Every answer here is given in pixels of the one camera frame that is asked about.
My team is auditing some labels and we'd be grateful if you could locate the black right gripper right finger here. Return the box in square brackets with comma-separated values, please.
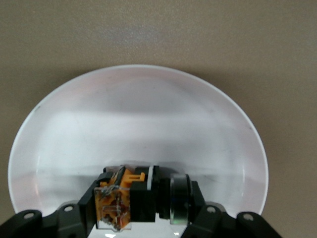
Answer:
[182, 180, 283, 238]

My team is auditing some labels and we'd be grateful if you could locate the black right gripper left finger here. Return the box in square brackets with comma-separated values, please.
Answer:
[0, 180, 97, 238]

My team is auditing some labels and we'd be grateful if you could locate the orange push-button switch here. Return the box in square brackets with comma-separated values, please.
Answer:
[95, 164, 193, 233]

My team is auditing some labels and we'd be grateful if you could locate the pink round plate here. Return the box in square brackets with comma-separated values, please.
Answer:
[7, 64, 269, 238]

